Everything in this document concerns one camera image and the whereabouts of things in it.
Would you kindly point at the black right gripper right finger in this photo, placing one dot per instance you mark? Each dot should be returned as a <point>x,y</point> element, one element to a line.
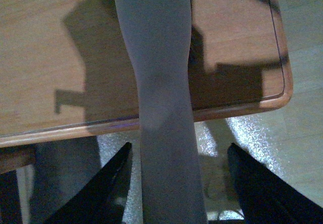
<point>264,197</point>

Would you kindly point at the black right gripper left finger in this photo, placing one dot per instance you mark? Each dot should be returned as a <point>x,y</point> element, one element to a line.
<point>103,199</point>

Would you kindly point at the beige hand brush black bristles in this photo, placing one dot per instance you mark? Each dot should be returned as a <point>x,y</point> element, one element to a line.
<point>157,36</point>

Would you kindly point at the wooden nightstand cabinet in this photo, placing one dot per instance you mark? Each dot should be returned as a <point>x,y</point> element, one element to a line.
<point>65,71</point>

